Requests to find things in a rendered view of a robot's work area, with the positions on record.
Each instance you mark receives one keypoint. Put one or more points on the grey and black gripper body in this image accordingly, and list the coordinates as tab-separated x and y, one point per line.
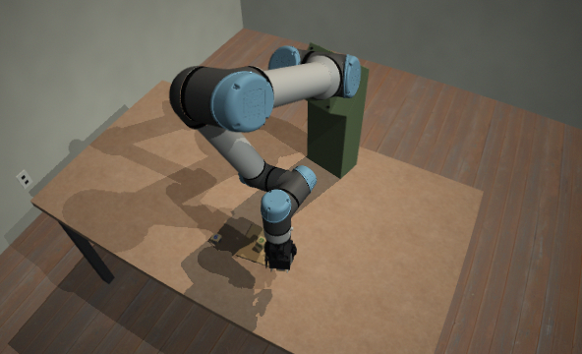
282	261

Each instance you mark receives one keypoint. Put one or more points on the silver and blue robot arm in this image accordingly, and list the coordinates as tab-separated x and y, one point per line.
239	100

